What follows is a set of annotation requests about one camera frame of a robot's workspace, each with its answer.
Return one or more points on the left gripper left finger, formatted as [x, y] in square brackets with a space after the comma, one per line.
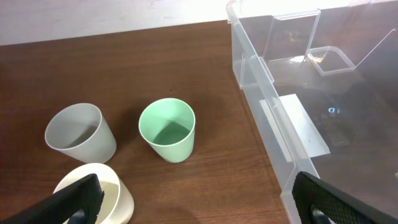
[79, 202]

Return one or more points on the clear plastic storage bin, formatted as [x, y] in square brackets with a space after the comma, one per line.
[340, 59]

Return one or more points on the grey plastic cup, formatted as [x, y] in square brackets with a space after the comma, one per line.
[81, 132]

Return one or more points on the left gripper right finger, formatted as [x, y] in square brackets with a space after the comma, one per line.
[319, 202]

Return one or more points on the white label in bin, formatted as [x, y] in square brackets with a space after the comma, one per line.
[311, 139]

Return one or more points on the mint green plastic cup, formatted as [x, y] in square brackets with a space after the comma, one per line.
[168, 126]

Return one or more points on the cream plastic cup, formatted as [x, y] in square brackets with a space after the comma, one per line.
[118, 204]

